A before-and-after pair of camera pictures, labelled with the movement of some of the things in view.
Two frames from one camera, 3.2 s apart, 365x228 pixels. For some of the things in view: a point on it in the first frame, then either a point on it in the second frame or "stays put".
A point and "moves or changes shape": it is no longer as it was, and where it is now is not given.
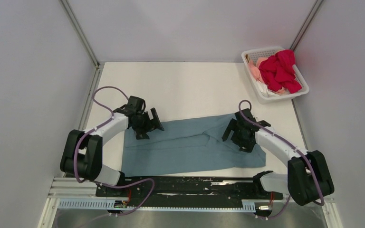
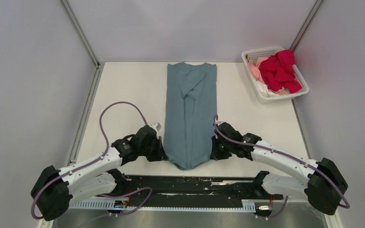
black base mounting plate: [203, 187] stays put
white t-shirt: [265, 91] stays put
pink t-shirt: [254, 69] stays put
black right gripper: [246, 146] to [216, 155]
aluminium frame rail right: [303, 29] stays put
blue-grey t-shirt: [186, 145] moves or changes shape
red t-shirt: [277, 71] stays put
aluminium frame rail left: [91, 53] stays put
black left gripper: [141, 135] to [160, 154]
